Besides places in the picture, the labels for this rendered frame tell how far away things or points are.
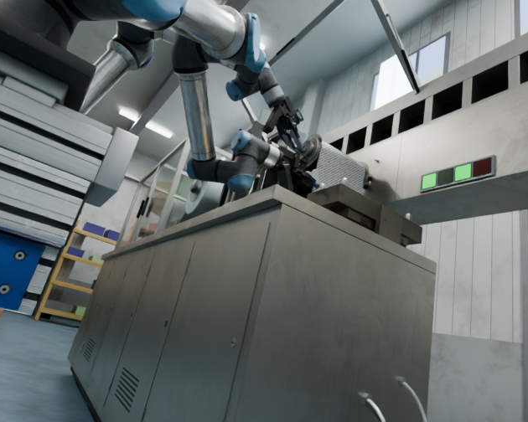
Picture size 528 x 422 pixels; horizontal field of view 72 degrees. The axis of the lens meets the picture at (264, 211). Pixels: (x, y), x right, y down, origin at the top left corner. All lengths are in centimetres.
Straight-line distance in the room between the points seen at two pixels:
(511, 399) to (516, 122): 208
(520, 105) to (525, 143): 14
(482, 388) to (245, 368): 245
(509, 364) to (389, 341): 199
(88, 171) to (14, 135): 9
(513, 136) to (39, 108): 121
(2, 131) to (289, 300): 64
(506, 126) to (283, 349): 95
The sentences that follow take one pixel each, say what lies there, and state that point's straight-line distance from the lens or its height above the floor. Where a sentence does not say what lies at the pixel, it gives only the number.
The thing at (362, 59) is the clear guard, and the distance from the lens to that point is 186.
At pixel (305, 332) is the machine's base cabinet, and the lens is 92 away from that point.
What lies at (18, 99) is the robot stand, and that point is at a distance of 56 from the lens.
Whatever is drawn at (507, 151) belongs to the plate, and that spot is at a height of 122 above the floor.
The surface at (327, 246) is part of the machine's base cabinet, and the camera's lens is 96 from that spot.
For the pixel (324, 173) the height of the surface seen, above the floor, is 116.
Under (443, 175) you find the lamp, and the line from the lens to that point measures 139.
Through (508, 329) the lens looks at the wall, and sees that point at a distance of 311.
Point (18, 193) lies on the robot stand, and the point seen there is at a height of 64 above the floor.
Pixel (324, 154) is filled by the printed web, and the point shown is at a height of 123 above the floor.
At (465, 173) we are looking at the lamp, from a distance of 134.
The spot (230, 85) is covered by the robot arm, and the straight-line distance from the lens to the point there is 136.
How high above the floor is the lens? 54
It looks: 19 degrees up
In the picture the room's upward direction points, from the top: 13 degrees clockwise
